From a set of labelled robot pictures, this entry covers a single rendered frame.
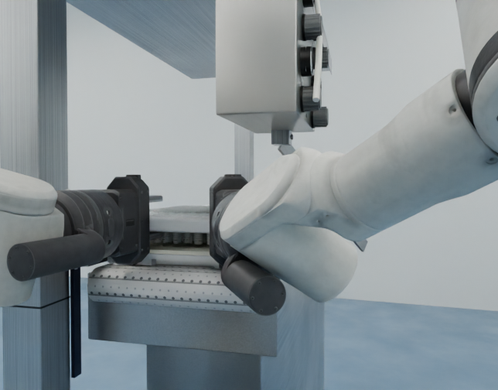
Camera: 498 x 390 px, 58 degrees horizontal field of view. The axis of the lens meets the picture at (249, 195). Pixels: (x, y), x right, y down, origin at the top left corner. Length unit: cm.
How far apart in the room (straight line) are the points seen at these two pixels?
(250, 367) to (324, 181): 48
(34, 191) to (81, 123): 445
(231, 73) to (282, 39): 8
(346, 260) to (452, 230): 341
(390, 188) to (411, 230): 349
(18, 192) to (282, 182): 25
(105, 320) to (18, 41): 40
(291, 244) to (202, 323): 29
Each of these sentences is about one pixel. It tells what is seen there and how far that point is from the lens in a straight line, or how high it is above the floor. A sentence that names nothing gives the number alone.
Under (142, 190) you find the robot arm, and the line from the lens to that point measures 63.
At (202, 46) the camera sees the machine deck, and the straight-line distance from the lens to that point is 99.
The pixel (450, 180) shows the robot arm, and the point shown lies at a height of 96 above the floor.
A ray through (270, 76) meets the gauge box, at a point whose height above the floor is 109.
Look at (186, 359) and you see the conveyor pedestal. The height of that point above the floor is 67.
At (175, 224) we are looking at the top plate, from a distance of 66.
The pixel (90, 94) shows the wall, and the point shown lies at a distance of 489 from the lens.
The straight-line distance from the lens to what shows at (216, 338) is 65.
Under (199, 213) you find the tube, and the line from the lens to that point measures 69.
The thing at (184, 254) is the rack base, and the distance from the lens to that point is 67.
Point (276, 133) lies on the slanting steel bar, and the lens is 74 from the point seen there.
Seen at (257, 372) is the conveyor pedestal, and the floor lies 66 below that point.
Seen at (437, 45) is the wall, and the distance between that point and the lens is 394.
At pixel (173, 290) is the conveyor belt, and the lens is 63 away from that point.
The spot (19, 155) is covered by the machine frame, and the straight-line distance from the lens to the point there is 65.
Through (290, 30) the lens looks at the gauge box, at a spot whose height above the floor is 114.
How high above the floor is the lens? 95
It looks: 1 degrees down
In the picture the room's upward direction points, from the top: straight up
